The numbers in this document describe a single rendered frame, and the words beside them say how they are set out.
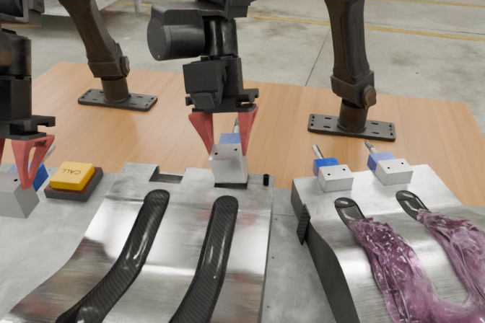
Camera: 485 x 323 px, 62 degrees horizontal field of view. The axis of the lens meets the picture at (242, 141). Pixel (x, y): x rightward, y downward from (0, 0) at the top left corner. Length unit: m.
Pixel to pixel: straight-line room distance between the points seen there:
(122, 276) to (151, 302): 0.08
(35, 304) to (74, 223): 0.28
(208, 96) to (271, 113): 0.52
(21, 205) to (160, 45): 0.29
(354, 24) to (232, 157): 0.35
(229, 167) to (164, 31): 0.22
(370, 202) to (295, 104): 0.44
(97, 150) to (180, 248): 0.42
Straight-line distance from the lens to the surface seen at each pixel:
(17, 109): 0.59
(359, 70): 0.85
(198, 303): 0.50
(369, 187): 0.73
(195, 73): 0.51
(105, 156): 0.91
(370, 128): 0.98
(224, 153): 0.61
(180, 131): 0.95
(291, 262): 0.66
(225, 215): 0.61
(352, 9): 0.77
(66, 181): 0.81
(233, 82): 0.57
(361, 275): 0.55
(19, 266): 0.74
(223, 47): 0.58
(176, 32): 0.54
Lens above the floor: 1.32
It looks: 35 degrees down
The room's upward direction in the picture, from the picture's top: straight up
